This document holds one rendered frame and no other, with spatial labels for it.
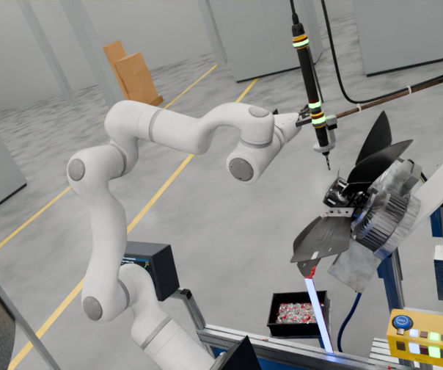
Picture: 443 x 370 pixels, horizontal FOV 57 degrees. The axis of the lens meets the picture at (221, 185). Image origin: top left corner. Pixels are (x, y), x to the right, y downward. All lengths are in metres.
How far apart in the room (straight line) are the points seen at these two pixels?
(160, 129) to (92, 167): 0.21
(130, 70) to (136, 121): 8.37
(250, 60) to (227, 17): 0.96
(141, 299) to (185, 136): 0.55
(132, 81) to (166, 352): 8.57
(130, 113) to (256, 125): 0.34
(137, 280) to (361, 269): 0.79
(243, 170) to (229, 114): 0.13
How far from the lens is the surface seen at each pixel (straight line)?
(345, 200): 1.55
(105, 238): 1.19
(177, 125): 1.00
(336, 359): 1.50
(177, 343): 1.22
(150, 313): 1.24
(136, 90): 9.55
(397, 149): 1.40
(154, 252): 1.55
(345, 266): 1.56
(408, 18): 6.85
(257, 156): 0.90
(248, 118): 0.89
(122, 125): 1.08
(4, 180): 7.75
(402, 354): 1.31
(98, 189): 1.12
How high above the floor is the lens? 2.03
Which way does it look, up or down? 25 degrees down
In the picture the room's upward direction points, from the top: 20 degrees counter-clockwise
